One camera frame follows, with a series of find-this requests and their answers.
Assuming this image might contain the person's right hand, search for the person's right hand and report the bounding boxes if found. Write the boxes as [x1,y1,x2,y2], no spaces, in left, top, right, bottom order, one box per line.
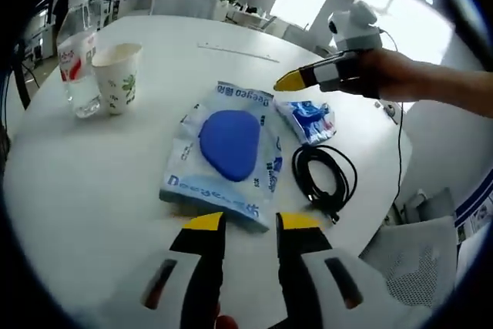
[356,49,419,99]

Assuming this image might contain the thin grey cable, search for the thin grey cable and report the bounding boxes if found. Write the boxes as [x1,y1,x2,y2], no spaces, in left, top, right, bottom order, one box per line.
[377,27,405,206]

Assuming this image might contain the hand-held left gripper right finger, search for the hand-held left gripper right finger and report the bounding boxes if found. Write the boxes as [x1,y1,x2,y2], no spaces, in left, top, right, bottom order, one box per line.
[275,211,386,329]

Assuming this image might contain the grey mesh office chair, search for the grey mesh office chair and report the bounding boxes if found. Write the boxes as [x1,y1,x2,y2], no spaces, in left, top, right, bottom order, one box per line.
[357,215,459,311]

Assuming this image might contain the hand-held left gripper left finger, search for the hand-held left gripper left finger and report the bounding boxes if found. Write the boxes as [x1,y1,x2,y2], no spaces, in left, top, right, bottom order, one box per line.
[139,211,226,329]

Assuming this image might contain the large light blue packet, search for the large light blue packet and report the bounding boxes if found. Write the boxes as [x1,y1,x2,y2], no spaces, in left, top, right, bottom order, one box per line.
[159,81,285,233]

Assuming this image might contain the person's left hand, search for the person's left hand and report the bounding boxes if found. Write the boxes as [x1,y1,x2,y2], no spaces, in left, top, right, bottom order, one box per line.
[215,304,238,329]

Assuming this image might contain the long white strip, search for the long white strip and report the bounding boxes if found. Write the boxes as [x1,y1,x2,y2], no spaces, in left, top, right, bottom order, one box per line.
[196,41,281,64]

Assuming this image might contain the blue white wall poster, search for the blue white wall poster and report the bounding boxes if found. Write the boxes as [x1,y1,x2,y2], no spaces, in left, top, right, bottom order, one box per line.
[454,173,493,245]

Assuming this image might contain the black tripod stand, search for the black tripod stand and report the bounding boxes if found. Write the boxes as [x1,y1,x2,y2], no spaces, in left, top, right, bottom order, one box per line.
[13,42,32,110]

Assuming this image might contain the clear plastic bottle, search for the clear plastic bottle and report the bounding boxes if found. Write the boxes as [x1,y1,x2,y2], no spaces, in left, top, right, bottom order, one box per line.
[56,2,103,119]

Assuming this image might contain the small blue packet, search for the small blue packet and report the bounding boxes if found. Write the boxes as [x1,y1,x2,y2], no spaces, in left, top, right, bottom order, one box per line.
[275,99,336,146]

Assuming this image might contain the black cable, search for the black cable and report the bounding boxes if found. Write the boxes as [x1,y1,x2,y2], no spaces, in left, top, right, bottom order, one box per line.
[291,144,358,226]

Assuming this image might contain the leaf print paper cup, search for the leaf print paper cup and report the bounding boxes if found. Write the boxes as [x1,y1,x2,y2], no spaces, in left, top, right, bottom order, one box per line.
[91,42,143,116]

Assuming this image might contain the grey partition panel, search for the grey partition panel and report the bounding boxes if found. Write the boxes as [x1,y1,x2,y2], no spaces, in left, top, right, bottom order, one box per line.
[152,0,219,20]

